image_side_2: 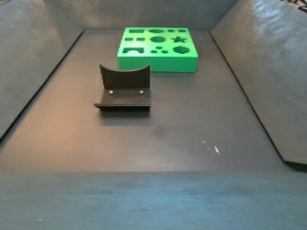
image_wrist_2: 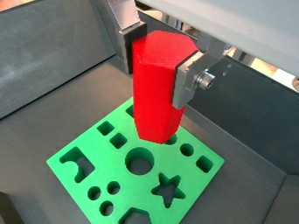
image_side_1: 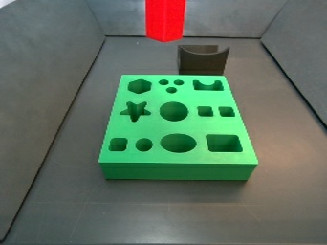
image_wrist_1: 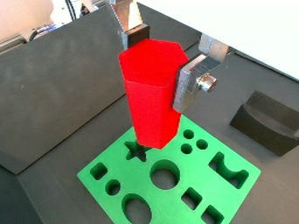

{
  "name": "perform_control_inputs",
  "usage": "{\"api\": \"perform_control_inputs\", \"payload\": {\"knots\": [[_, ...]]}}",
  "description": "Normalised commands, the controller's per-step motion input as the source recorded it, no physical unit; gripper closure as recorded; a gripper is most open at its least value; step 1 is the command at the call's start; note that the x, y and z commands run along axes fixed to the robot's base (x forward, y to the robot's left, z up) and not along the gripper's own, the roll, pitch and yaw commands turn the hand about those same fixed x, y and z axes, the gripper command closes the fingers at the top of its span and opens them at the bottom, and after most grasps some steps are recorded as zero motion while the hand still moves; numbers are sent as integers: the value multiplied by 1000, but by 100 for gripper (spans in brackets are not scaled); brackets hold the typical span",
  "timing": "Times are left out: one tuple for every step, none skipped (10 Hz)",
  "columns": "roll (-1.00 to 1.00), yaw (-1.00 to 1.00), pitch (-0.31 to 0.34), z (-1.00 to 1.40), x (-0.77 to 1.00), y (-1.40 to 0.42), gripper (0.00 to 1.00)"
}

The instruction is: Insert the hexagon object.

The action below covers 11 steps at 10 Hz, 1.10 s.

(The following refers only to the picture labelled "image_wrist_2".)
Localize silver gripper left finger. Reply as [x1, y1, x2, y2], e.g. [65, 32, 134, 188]
[107, 0, 147, 74]

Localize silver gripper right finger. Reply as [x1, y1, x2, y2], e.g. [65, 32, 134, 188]
[173, 32, 232, 109]

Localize red hexagonal prism block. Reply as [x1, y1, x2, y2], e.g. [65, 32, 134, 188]
[134, 31, 198, 144]

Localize green shape sorter board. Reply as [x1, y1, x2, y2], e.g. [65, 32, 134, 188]
[47, 100, 225, 224]

